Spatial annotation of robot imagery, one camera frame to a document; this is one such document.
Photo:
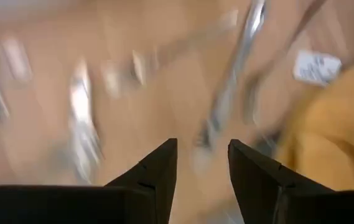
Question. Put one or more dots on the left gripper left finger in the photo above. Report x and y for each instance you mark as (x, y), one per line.
(148, 196)

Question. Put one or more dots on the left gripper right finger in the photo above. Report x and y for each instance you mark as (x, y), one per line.
(257, 193)

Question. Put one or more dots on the silver table knife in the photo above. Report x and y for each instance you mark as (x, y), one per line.
(226, 93)

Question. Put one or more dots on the yellow cloth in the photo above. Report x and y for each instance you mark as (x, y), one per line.
(335, 133)

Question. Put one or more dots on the silver fork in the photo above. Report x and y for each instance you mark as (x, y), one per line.
(81, 124)

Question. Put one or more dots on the white paper tag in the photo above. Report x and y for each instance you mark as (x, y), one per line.
(316, 67)

